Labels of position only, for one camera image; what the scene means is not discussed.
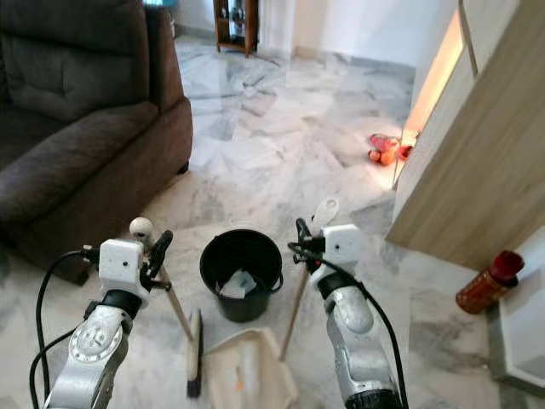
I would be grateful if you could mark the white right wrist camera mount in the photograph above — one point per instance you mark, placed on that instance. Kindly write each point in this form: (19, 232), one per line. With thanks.
(341, 245)

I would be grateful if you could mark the white low platform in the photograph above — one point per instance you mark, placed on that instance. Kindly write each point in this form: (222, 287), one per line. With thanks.
(524, 341)

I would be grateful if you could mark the black plastic bucket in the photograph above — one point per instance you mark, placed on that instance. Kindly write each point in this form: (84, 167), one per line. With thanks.
(243, 311)

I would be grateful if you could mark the brown wooden display shelf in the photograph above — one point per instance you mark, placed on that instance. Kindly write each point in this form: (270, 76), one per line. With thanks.
(234, 25)

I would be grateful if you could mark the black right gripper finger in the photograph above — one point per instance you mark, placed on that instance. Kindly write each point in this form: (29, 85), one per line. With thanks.
(303, 231)

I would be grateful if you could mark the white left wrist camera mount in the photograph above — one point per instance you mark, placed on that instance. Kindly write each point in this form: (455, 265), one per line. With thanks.
(122, 264)

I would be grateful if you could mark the red bottle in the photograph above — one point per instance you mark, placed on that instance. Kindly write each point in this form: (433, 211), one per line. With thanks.
(485, 288)

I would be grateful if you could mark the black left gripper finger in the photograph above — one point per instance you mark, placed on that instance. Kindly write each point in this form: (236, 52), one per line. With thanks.
(163, 247)

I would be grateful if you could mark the dark grey sofa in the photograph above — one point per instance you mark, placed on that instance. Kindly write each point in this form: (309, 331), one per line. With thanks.
(77, 128)

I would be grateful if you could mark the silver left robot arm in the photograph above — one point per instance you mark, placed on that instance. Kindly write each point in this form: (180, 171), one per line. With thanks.
(94, 345)

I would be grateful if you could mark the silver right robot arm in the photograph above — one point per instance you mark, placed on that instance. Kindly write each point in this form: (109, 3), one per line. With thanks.
(349, 332)

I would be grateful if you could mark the white crumpled paper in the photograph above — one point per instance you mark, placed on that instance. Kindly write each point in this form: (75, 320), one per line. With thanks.
(238, 285)

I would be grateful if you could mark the red toy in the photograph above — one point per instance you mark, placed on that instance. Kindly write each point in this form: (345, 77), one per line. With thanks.
(385, 149)

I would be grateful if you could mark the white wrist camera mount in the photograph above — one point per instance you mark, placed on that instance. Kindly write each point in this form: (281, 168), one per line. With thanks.
(122, 264)
(341, 245)

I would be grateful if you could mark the light wooden cabinet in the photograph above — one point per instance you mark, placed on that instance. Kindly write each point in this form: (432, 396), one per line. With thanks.
(477, 153)

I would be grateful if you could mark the wooden broom with white knob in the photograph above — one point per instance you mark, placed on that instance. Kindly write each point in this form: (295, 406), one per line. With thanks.
(193, 358)

